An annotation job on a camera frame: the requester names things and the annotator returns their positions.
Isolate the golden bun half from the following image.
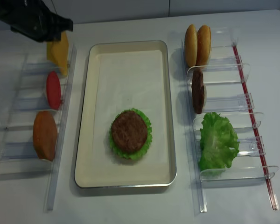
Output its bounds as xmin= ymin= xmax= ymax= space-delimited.
xmin=196 ymin=25 xmax=211 ymax=66
xmin=184 ymin=24 xmax=197 ymax=68

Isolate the clear acrylic rack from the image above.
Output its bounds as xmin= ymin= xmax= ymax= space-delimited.
xmin=0 ymin=45 xmax=77 ymax=212
xmin=182 ymin=28 xmax=279 ymax=213

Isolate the yellow cheese slice front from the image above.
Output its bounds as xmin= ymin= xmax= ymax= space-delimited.
xmin=46 ymin=31 xmax=69 ymax=77

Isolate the bottom bun on tray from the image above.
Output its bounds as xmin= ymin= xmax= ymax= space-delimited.
xmin=120 ymin=157 xmax=134 ymax=161

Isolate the cream metal tray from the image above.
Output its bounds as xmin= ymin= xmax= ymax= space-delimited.
xmin=74 ymin=40 xmax=177 ymax=188

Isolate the brown bun left rack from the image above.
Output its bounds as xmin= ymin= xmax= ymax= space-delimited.
xmin=33 ymin=111 xmax=58 ymax=161

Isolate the golden bun half left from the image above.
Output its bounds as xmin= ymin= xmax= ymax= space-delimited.
xmin=184 ymin=24 xmax=197 ymax=68

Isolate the brown meat patty on tray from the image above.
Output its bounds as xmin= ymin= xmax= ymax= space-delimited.
xmin=111 ymin=110 xmax=148 ymax=154

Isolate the green lettuce leaf in rack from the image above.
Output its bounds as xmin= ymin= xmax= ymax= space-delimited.
xmin=198 ymin=112 xmax=240 ymax=171

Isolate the white paper tray liner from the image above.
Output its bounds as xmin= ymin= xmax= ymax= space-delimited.
xmin=93 ymin=50 xmax=168 ymax=165

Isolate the golden bun half right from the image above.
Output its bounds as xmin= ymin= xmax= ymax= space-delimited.
xmin=196 ymin=25 xmax=211 ymax=66

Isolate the clear acrylic right rack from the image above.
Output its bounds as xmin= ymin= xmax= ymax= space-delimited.
xmin=182 ymin=28 xmax=279 ymax=213

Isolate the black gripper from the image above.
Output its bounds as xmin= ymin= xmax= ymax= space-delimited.
xmin=0 ymin=0 xmax=73 ymax=42

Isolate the brown meat patty in rack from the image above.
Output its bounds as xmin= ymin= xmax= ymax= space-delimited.
xmin=191 ymin=69 xmax=205 ymax=114

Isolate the red tomato slice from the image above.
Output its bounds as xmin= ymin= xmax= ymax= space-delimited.
xmin=46 ymin=71 xmax=61 ymax=110

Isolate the green lettuce under patty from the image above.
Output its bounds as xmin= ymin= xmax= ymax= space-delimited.
xmin=109 ymin=108 xmax=153 ymax=160

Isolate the clear acrylic left rack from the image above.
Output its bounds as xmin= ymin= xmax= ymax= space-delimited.
xmin=0 ymin=45 xmax=77 ymax=212

